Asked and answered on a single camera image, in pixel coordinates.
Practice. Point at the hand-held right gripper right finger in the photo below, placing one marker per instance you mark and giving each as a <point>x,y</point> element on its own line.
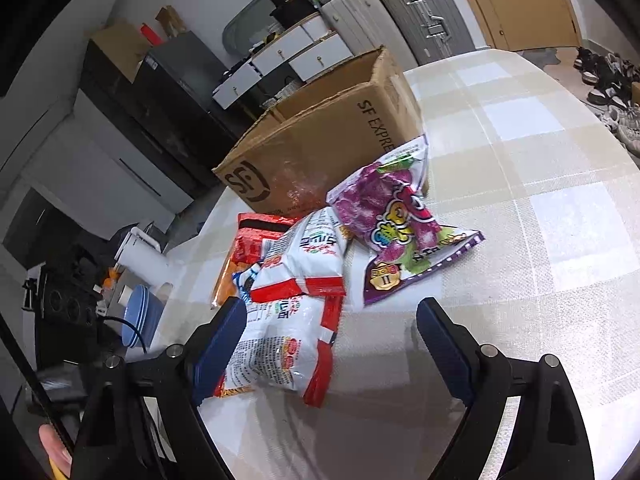
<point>442,350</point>

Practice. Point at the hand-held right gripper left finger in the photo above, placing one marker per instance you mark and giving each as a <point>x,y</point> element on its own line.
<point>220,350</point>

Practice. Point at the large white red snack packet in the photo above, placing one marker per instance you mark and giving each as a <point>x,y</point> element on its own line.
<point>285,345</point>

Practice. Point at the orange snack packet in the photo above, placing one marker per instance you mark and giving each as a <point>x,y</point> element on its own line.
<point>225,280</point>

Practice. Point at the blue snack packet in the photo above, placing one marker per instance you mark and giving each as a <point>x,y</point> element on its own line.
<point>246,280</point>

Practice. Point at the red black-banded snack packet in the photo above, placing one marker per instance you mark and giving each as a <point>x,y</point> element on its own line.
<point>257,240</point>

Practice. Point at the small white red snack packet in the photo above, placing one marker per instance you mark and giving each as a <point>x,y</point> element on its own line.
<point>310,255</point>

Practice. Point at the purple grape gummy packet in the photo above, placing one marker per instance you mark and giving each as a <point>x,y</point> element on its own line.
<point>390,220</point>

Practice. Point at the brown cardboard box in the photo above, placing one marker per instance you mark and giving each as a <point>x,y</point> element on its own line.
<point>325,135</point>

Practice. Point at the person's left hand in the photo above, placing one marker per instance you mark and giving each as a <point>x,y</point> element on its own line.
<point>54,447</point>

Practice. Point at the blue bowls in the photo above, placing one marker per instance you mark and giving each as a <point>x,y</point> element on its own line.
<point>145,315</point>

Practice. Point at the white kettle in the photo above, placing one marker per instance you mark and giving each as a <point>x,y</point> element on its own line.
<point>142,260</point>

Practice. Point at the black cabinet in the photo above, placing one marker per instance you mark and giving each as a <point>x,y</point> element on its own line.
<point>135,125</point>

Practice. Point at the cardboard sheet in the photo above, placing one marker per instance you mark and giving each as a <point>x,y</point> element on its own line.
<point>120,50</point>

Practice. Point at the woven laundry basket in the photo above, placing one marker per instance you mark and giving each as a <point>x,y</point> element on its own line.
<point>286,92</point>

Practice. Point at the dark grey fridge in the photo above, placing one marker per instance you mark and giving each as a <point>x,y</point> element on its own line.
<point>195,75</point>

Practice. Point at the red paper item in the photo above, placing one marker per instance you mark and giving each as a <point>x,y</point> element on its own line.
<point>151,35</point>

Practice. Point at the white drawer cabinet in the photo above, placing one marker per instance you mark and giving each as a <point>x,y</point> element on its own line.
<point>290,55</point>

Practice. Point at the pile of sneakers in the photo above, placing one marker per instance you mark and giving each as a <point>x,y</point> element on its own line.
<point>615,100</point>

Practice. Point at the brown paper bag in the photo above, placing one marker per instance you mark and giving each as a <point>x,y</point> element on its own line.
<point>170,20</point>

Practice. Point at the beige grey door mat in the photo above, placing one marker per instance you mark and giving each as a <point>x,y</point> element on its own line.
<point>550,56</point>

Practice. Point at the grey oval board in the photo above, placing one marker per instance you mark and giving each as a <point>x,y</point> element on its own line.
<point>242,25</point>

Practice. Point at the beige suitcase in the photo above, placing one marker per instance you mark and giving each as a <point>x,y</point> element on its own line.
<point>365,25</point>

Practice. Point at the grey suitcase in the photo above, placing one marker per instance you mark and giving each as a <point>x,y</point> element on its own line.
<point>425,10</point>

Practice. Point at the black bag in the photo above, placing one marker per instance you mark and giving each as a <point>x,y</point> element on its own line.
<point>285,0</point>

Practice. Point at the wooden door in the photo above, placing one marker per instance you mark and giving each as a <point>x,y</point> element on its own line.
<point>520,0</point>

